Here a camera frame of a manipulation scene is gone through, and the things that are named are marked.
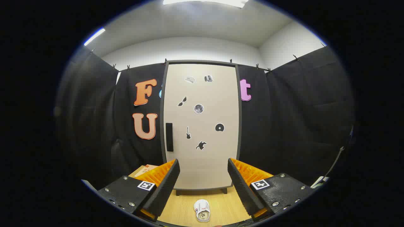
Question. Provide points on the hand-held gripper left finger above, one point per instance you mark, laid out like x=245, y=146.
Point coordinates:
x=164, y=192

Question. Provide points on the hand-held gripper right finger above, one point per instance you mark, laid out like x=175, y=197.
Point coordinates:
x=244, y=192

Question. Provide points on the white shoe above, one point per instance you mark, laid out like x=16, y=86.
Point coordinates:
x=202, y=209

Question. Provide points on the grey shoe cabinet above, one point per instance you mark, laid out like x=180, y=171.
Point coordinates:
x=202, y=62

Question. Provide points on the beige orange cover book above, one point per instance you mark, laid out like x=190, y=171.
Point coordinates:
x=143, y=171

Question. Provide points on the white flat object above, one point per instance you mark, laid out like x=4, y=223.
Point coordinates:
x=318, y=182

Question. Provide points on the black backdrop cloth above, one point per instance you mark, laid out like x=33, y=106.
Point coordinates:
x=284, y=126

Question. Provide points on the narrow ceiling light strip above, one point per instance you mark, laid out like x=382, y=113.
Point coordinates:
x=94, y=36

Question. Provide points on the wide ceiling light panel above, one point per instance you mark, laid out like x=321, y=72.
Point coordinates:
x=233, y=3

